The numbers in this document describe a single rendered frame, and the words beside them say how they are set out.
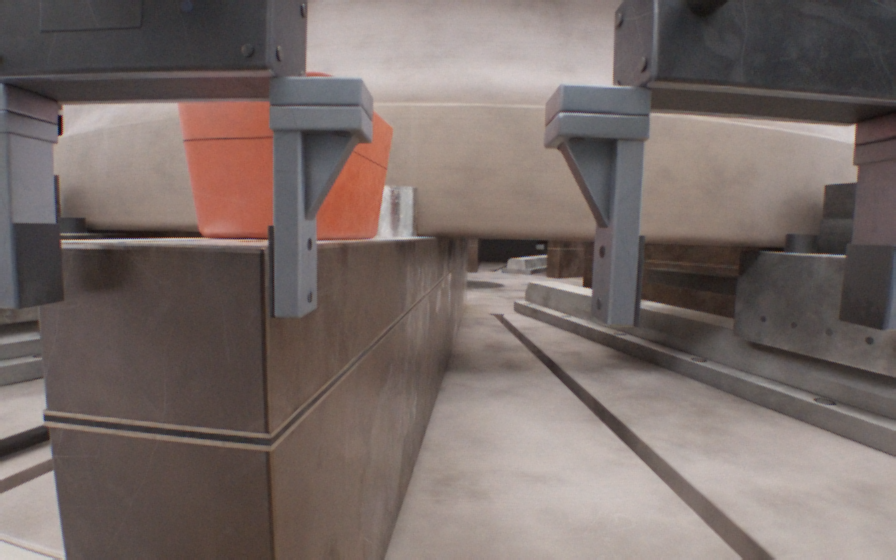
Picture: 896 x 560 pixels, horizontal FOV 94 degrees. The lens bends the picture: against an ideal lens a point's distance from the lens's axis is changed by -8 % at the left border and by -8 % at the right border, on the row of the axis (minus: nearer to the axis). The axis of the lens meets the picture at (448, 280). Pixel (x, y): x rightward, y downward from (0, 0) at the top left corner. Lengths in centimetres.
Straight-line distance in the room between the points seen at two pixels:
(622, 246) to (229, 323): 19
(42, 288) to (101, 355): 5
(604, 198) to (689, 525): 60
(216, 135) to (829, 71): 38
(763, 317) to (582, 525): 73
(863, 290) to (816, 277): 89
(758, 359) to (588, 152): 119
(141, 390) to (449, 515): 49
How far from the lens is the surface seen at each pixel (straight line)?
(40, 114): 29
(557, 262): 430
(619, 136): 21
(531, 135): 96
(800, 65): 24
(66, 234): 147
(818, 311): 118
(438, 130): 96
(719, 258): 240
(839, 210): 130
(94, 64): 24
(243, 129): 39
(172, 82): 24
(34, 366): 150
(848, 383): 126
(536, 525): 69
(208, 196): 41
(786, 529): 81
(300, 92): 21
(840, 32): 26
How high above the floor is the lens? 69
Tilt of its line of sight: 6 degrees down
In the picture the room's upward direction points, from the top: 1 degrees clockwise
